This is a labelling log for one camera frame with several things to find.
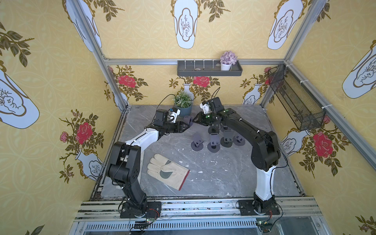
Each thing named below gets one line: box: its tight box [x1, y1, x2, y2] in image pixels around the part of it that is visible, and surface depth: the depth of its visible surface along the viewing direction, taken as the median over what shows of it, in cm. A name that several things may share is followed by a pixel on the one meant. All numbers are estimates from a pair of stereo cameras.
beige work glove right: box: [146, 153, 190, 191], surface depth 87 cm
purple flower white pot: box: [219, 50, 238, 71], surface depth 85 cm
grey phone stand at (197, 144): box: [190, 132, 205, 152], surface depth 98 cm
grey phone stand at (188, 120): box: [183, 115, 193, 127], surface depth 91 cm
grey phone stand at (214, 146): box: [207, 133, 221, 154], surface depth 99 cm
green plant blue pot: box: [172, 91, 193, 117], surface depth 109 cm
